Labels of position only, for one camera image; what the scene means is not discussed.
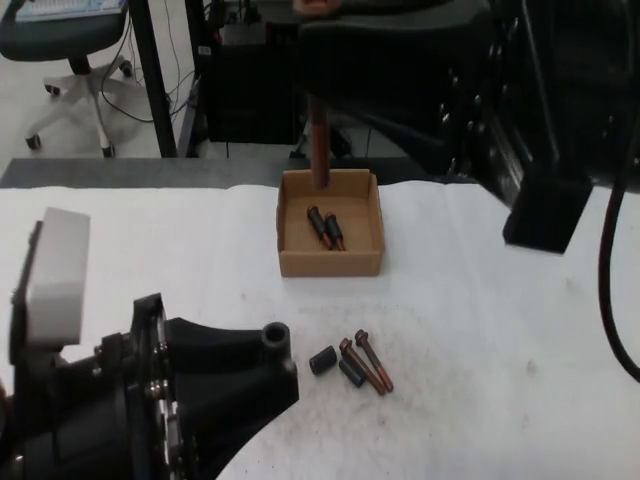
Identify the black cylindrical sleeve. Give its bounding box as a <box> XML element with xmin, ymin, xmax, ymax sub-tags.
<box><xmin>262</xmin><ymin>322</ymin><xmax>293</xmax><ymax>362</ymax></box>
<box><xmin>338</xmin><ymin>357</ymin><xmax>368</xmax><ymax>389</ymax></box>
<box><xmin>307</xmin><ymin>343</ymin><xmax>338</xmax><ymax>378</ymax></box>

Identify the copper coloured bolt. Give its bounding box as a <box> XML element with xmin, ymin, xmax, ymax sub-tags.
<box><xmin>338</xmin><ymin>337</ymin><xmax>387</xmax><ymax>397</ymax></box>
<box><xmin>352</xmin><ymin>329</ymin><xmax>395</xmax><ymax>394</ymax></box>
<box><xmin>293</xmin><ymin>0</ymin><xmax>342</xmax><ymax>192</ymax></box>

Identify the open cardboard box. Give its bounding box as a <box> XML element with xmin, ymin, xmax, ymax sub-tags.
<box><xmin>276</xmin><ymin>168</ymin><xmax>386</xmax><ymax>279</ymax></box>

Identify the black computer tower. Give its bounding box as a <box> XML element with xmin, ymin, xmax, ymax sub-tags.
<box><xmin>206</xmin><ymin>0</ymin><xmax>307</xmax><ymax>145</ymax></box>

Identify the black desk leg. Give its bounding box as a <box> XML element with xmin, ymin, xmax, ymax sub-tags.
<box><xmin>125</xmin><ymin>0</ymin><xmax>180</xmax><ymax>159</ymax></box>

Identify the office chair with white base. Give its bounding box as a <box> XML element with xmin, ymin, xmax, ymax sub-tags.
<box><xmin>0</xmin><ymin>0</ymin><xmax>137</xmax><ymax>159</ymax></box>

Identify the white keyboard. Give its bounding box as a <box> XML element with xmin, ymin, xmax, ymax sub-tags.
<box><xmin>13</xmin><ymin>0</ymin><xmax>128</xmax><ymax>22</ymax></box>

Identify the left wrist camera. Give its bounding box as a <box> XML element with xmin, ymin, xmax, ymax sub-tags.
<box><xmin>9</xmin><ymin>206</ymin><xmax>92</xmax><ymax>347</ymax></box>

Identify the black cable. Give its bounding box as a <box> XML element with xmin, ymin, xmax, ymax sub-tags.
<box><xmin>598</xmin><ymin>169</ymin><xmax>640</xmax><ymax>381</ymax></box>

